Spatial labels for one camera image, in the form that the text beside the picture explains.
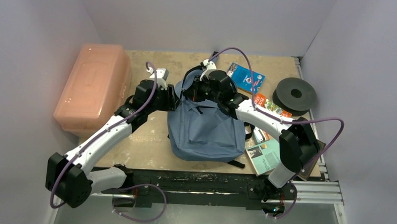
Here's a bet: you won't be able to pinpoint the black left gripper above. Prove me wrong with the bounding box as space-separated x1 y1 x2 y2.
145 83 181 115

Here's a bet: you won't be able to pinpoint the blue paperback book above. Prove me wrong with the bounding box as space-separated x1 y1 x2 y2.
226 62 265 94

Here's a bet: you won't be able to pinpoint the blue grey backpack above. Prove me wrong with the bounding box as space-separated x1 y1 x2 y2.
167 67 254 169

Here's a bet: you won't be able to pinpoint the orange treehouse book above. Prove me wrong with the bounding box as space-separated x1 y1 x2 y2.
254 93 292 117

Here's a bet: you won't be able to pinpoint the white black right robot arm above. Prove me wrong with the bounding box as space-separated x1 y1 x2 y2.
181 70 321 198

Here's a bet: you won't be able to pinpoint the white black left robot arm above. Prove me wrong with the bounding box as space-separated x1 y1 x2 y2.
45 79 179 208

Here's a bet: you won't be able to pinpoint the pink plastic storage box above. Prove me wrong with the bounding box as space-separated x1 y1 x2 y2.
53 43 131 137

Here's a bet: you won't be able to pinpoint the teal white stapler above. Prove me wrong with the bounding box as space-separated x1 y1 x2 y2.
252 127 271 144

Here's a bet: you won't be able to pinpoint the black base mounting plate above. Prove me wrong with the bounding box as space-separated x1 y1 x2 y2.
100 169 297 216

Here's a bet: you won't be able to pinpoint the teal paperback book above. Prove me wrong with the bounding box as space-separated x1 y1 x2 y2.
245 139 280 176

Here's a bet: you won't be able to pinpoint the black filament spool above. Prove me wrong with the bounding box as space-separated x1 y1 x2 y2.
272 77 317 117

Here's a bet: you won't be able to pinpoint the dark brown book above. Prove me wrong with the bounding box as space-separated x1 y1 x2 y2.
295 139 327 182

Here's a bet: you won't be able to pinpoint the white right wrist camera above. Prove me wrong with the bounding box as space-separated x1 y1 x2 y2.
200 59 217 81

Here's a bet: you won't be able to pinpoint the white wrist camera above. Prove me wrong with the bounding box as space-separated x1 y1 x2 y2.
147 67 169 90
200 59 217 81

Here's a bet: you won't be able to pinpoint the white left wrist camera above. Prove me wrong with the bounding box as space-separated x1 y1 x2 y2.
147 67 169 90

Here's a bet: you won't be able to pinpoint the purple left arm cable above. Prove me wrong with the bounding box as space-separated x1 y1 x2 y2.
49 58 172 224

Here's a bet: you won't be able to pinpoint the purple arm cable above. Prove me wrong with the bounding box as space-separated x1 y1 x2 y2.
202 46 348 223
49 58 172 224

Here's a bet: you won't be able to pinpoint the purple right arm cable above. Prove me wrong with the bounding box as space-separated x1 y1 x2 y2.
202 46 348 223

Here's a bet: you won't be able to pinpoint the aluminium frame rails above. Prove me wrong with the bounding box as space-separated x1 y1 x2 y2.
49 48 358 224

